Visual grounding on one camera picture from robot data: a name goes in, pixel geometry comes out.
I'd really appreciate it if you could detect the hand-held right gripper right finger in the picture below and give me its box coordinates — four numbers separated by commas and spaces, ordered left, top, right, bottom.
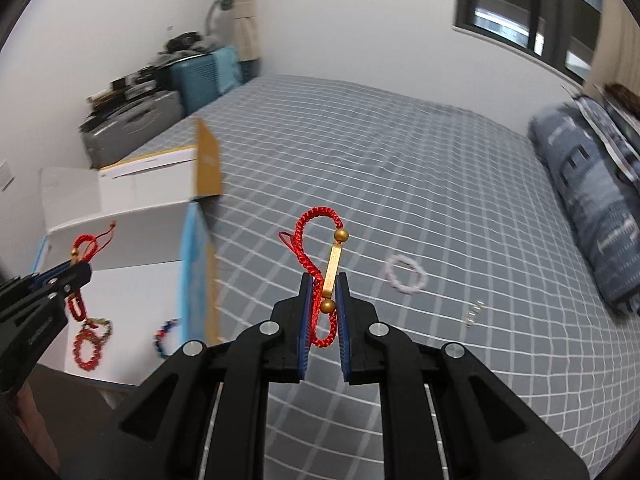
336, 272, 591, 480

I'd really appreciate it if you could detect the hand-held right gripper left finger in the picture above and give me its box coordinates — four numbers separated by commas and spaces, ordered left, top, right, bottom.
119, 272, 321, 480

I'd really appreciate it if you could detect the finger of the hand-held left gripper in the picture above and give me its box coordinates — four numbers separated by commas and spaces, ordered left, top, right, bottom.
30, 262, 94, 307
0, 261, 79, 304

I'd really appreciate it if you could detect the red cord bracelet engraved tube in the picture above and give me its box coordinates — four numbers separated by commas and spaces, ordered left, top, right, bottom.
67, 220, 118, 321

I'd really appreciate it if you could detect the red cord bracelet gold bar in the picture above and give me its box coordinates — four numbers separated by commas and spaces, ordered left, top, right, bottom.
278, 206, 349, 350

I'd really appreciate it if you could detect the brown and green bead bracelet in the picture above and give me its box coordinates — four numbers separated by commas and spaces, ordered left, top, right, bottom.
82, 316, 114, 342

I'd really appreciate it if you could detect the red bead bracelet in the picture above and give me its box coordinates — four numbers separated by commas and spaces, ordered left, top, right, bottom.
72, 325, 108, 372

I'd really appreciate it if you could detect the white cardboard box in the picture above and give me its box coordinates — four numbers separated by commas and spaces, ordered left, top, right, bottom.
32, 117, 223, 391

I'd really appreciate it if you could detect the multicoloured glass bead bracelet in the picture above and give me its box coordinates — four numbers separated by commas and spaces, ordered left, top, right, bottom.
152, 317, 181, 360

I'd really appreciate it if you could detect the person's left forearm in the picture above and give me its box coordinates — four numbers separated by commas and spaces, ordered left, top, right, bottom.
12, 377, 58, 466

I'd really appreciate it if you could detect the grey suitcase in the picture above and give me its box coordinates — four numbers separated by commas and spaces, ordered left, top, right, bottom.
80, 91, 183, 170

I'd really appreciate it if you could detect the pile of dark electronics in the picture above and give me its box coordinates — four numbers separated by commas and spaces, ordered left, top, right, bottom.
82, 67, 166, 126

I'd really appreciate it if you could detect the teal suitcase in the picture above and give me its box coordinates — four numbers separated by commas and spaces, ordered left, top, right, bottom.
167, 46, 246, 116

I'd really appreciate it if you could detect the black bag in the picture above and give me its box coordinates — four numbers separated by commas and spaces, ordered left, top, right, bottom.
160, 32, 216, 58

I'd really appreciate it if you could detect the folded blue patterned quilt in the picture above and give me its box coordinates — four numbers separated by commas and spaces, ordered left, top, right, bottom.
529, 102, 640, 316

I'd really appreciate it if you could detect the beige curtain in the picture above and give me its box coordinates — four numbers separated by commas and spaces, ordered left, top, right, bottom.
582, 0, 640, 106
220, 0, 263, 81

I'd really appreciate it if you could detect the blue desk lamp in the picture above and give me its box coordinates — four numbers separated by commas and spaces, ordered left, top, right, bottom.
205, 0, 236, 41

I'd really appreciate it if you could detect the blue patterned pillow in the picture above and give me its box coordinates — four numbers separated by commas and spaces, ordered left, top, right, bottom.
570, 92, 640, 183

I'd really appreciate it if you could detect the brown blanket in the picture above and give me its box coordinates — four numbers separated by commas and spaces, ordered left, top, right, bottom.
602, 82, 640, 111

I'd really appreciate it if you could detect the dark framed window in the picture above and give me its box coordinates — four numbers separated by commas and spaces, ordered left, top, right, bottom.
452, 0, 603, 86

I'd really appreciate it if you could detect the pale pink bead bracelet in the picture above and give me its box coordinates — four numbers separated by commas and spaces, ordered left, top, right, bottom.
384, 255, 427, 295

